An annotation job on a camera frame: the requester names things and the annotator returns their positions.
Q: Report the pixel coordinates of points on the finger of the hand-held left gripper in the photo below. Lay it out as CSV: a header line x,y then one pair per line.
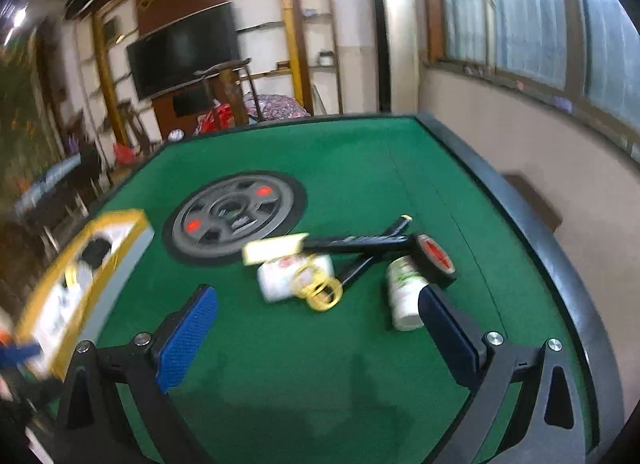
x,y
20,353

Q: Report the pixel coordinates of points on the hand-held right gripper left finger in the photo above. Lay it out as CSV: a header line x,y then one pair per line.
x,y
187,339

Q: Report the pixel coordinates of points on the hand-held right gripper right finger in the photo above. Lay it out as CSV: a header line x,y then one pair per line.
x,y
450,334

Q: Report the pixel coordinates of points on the white bottle with green label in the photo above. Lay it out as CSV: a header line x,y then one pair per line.
x,y
402,294

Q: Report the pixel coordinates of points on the yellow and grey storage box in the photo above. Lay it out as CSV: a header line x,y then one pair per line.
x,y
127,219

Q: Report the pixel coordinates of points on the glossy black tape roll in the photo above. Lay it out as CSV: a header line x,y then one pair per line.
x,y
435,256

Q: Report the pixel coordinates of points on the white bottle with red label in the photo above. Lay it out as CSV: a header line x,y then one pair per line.
x,y
277,279

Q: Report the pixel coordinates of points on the slim black marker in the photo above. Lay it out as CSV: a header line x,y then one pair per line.
x,y
360,266

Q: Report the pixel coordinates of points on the cream rectangular block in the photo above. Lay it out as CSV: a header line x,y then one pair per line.
x,y
272,248

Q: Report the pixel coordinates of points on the black marker with white print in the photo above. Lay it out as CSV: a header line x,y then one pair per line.
x,y
350,242

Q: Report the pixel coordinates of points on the red plastic bag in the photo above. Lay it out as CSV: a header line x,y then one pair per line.
x,y
217,119
124,154

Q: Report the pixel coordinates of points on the dark wooden furniture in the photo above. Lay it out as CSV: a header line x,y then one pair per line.
x,y
87,164

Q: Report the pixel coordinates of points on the floral cloth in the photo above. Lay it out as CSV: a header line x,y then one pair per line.
x,y
280,107

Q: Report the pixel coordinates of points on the dark wooden chair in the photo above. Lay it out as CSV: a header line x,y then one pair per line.
x,y
227,89

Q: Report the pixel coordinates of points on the black flat television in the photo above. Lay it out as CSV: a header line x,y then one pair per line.
x,y
182,52

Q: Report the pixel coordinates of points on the small white container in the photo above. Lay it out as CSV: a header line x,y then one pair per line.
x,y
326,59

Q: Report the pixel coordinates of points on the standing air conditioner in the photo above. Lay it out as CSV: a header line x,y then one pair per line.
x,y
400,34

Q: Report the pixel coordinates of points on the barred window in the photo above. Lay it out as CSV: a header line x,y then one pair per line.
x,y
525,9

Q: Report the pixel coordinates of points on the wooden wall shelf unit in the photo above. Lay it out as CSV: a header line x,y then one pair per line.
x,y
312,9

